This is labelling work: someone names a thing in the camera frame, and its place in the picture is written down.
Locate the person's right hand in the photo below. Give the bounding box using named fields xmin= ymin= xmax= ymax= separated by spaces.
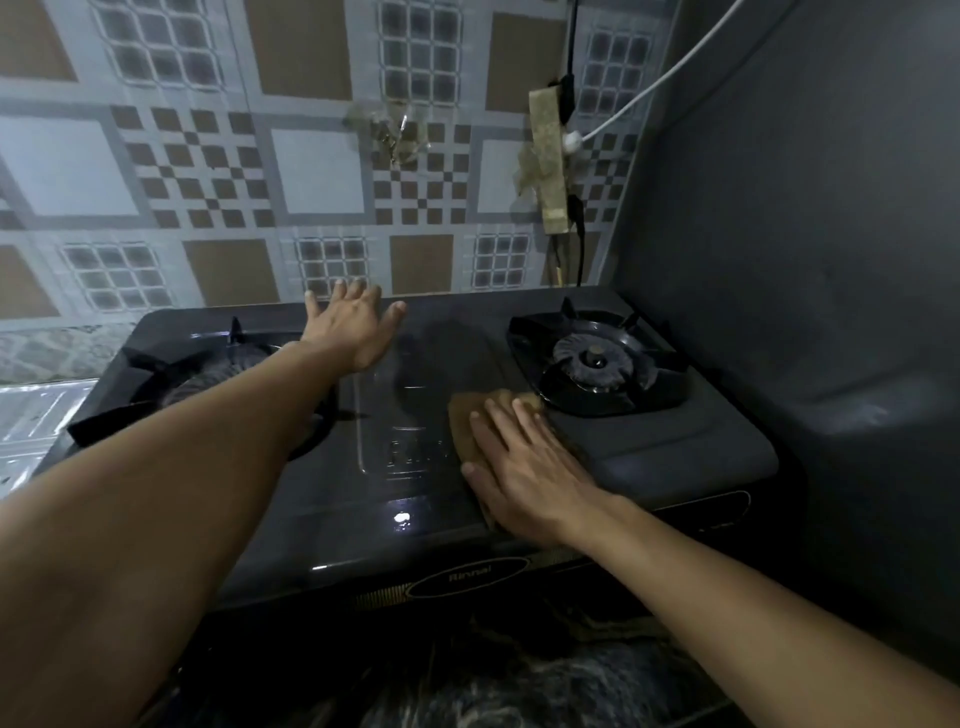
xmin=459 ymin=397 xmax=633 ymax=551

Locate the person's left hand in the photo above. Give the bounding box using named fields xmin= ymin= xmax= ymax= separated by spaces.
xmin=300 ymin=277 xmax=408 ymax=374

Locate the brown cleaning cloth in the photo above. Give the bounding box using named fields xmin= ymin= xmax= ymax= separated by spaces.
xmin=447 ymin=387 xmax=585 ymax=532

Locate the person's right forearm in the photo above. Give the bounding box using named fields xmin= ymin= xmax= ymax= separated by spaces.
xmin=573 ymin=496 xmax=960 ymax=728

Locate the person's left forearm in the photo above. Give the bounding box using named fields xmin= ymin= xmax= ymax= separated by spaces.
xmin=0 ymin=339 xmax=348 ymax=728

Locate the black gas stove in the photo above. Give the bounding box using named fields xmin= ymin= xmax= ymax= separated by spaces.
xmin=33 ymin=285 xmax=781 ymax=610

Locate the black burner grate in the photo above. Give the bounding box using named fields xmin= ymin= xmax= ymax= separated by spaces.
xmin=505 ymin=297 xmax=693 ymax=420
xmin=66 ymin=317 xmax=340 ymax=460

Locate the round metal burner head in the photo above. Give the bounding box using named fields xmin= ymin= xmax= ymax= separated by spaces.
xmin=554 ymin=333 xmax=651 ymax=392

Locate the beige power strip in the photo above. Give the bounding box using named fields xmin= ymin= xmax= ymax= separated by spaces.
xmin=513 ymin=85 xmax=573 ymax=238

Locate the clear adhesive wall hook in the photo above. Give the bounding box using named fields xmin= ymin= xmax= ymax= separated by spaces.
xmin=344 ymin=103 xmax=430 ymax=165

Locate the black power cable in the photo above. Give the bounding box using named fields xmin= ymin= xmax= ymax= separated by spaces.
xmin=553 ymin=0 xmax=588 ymax=288

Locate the white plug with cable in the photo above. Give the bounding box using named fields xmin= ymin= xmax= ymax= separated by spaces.
xmin=561 ymin=0 xmax=745 ymax=156

